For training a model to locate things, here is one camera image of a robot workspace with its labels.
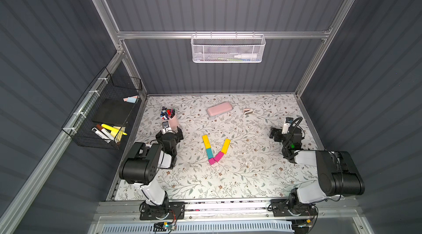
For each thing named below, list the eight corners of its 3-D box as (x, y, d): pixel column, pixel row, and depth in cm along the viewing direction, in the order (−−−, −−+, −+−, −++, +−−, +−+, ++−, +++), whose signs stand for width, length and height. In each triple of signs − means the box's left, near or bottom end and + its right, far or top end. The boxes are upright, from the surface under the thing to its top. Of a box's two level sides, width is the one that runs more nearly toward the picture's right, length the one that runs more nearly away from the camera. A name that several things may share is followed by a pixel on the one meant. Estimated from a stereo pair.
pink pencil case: (208, 117, 109) (208, 114, 107) (206, 111, 113) (205, 107, 110) (232, 110, 113) (233, 107, 111) (229, 104, 117) (229, 101, 114)
